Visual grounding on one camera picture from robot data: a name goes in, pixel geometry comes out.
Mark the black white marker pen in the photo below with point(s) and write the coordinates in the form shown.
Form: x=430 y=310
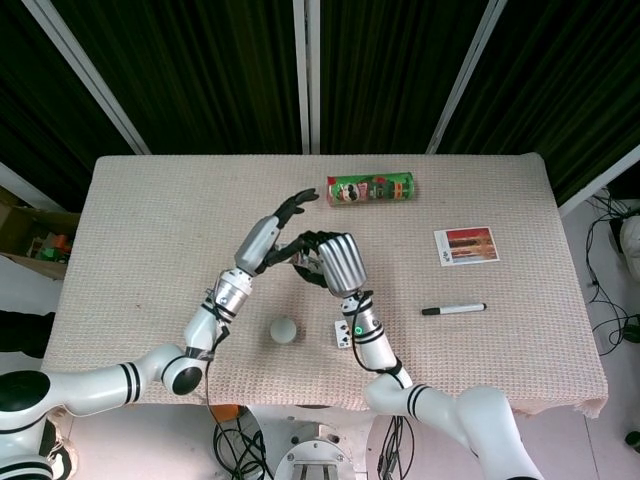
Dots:
x=454 y=309

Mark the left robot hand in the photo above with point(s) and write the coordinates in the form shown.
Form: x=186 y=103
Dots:
x=272 y=235

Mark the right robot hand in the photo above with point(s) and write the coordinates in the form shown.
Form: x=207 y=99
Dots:
x=340 y=265

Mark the playing card stack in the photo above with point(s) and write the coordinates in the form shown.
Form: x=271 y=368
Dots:
x=342 y=335

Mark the red landscape photo card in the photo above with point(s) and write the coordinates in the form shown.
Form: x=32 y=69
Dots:
x=467 y=245

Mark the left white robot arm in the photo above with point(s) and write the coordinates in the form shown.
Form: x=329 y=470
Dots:
x=120 y=380

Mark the beige woven tablecloth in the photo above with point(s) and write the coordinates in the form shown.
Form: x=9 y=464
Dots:
x=150 y=250

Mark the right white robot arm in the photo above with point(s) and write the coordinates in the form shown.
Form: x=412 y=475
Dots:
x=425 y=395

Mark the orange small object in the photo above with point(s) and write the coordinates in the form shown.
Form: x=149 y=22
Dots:
x=227 y=413

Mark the cardboard box with items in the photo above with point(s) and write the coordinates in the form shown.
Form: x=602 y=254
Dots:
x=35 y=240

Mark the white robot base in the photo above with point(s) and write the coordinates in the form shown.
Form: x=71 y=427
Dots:
x=312 y=450

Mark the white frame post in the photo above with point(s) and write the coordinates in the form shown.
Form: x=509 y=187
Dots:
x=306 y=75
x=85 y=70
x=600 y=182
x=465 y=75
x=25 y=187

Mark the white round lid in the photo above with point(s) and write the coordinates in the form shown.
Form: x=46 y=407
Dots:
x=283 y=330

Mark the dark green curtain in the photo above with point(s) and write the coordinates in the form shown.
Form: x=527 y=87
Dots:
x=200 y=75

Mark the green chips can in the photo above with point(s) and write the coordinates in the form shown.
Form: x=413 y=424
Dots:
x=371 y=189

